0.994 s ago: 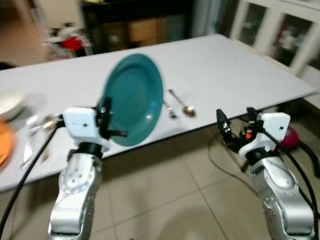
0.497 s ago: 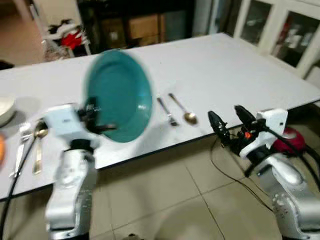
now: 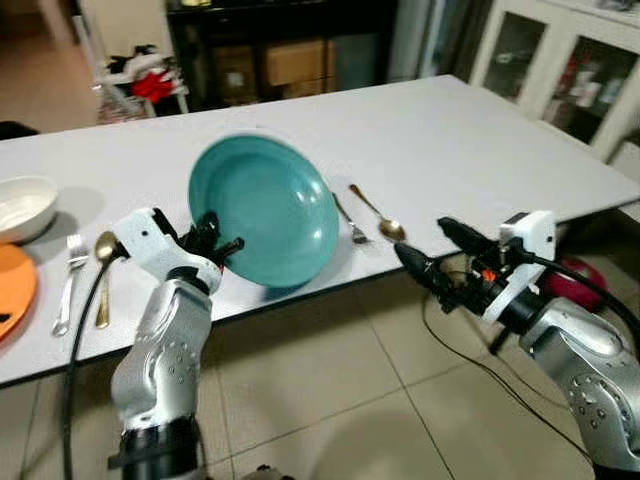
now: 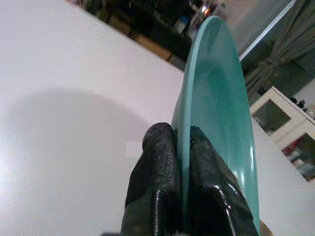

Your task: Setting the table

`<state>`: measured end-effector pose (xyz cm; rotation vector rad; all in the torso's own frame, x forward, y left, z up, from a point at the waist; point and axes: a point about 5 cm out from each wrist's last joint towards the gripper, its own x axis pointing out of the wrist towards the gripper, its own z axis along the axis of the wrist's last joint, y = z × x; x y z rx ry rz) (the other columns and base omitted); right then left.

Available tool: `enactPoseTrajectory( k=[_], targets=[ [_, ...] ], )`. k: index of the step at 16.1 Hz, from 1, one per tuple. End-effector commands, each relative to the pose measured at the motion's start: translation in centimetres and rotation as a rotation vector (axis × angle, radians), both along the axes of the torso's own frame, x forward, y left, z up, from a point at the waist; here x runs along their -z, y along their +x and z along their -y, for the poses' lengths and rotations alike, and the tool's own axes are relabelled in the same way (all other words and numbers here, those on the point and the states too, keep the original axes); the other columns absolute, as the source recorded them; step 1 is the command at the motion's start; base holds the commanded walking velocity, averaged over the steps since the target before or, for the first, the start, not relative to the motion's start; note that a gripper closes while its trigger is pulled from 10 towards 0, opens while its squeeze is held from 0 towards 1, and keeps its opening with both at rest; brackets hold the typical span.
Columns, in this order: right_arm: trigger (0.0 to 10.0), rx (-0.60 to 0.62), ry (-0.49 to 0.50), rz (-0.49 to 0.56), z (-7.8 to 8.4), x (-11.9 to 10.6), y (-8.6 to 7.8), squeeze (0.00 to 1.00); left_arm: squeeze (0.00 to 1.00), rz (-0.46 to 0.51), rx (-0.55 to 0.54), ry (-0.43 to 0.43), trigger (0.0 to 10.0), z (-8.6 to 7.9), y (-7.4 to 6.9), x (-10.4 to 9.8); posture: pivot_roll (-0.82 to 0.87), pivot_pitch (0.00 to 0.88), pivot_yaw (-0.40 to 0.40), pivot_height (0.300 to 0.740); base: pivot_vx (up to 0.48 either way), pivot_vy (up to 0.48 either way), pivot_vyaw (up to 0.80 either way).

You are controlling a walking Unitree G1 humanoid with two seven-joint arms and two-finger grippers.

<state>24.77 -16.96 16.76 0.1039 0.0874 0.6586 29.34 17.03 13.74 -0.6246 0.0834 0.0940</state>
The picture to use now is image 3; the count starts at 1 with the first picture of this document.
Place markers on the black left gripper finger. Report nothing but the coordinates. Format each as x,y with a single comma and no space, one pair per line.
228,248
210,224

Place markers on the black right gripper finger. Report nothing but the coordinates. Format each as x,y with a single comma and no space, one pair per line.
465,240
422,268

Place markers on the teal ceramic plate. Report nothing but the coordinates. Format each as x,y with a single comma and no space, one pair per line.
265,205

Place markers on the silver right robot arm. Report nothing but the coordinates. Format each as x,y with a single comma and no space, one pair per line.
590,370

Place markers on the gold metal spoon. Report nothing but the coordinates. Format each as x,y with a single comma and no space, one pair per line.
390,229
105,245

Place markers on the silver metal fork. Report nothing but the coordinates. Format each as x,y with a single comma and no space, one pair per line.
357,234
75,255

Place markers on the red vacuum cleaner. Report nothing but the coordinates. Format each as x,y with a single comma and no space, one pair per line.
575,290

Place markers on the red cloth item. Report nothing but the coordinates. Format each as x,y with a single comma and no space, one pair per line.
153,87

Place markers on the small cardboard box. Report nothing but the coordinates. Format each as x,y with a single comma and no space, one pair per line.
236,72

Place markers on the white ceramic bowl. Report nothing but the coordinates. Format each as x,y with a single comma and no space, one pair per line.
25,205

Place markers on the large cardboard box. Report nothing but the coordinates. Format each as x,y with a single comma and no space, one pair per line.
298,62

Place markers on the orange plate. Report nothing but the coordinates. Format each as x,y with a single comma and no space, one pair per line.
15,290

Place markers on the black chair back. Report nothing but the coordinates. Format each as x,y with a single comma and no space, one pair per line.
15,130

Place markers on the black shelf unit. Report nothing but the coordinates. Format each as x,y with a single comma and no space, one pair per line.
300,20

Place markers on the white glass door cabinet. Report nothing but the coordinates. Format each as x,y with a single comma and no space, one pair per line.
550,30

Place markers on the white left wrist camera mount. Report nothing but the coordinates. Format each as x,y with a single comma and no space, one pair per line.
155,245

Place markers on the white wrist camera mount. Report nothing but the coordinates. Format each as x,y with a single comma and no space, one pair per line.
155,245
530,240

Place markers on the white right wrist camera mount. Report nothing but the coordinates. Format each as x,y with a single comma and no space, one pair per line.
530,240

